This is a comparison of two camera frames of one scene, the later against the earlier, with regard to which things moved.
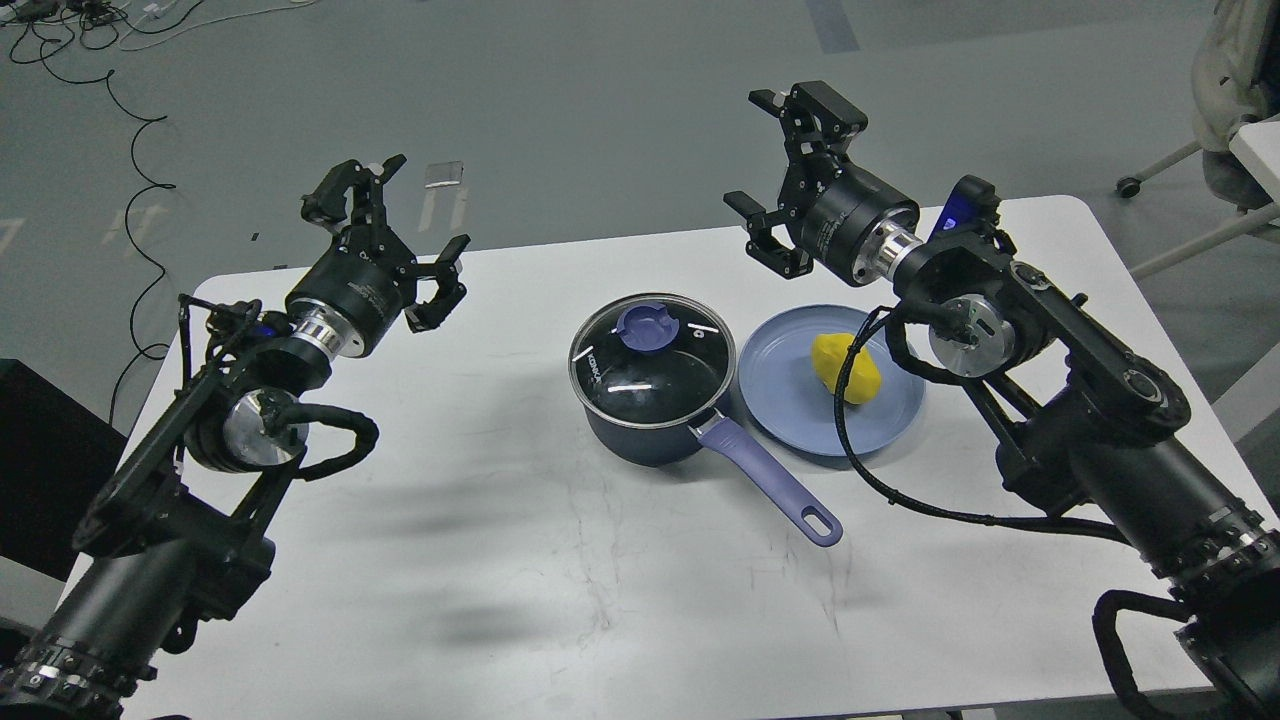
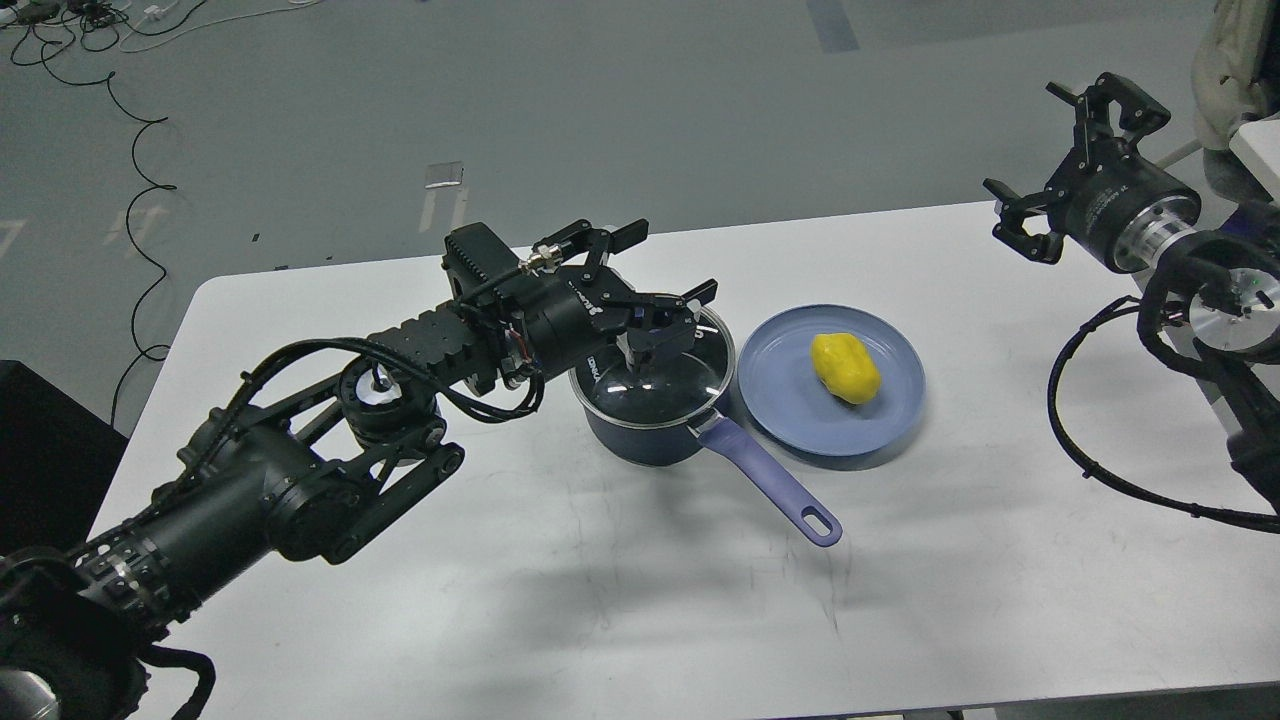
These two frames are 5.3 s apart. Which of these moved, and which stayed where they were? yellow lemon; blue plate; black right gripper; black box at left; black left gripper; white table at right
Moved: black right gripper; black left gripper
Stayed: yellow lemon; blue plate; white table at right; black box at left
